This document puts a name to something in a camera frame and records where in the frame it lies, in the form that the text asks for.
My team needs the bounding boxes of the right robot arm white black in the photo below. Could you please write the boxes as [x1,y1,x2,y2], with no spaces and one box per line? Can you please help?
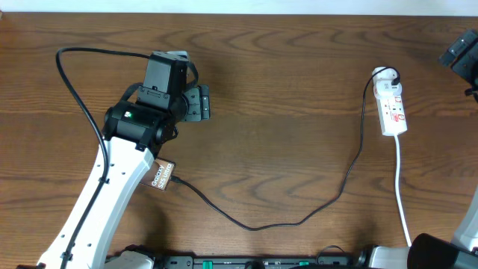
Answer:
[356,67,477,269]

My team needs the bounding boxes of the Galaxy smartphone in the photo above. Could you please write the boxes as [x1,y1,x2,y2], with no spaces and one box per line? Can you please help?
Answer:
[140,158,176,191]

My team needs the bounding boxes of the white power strip, red switches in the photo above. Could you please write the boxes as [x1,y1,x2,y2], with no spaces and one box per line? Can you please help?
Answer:
[372,67,407,137]

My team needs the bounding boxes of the black charging cable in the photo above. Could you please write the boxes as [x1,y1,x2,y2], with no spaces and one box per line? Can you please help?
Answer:
[170,67,402,232]

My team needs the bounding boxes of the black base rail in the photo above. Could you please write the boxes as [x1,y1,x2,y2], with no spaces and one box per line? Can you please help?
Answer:
[106,255,359,269]

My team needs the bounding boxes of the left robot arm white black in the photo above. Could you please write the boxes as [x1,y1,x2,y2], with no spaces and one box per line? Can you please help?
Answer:
[36,83,210,269]

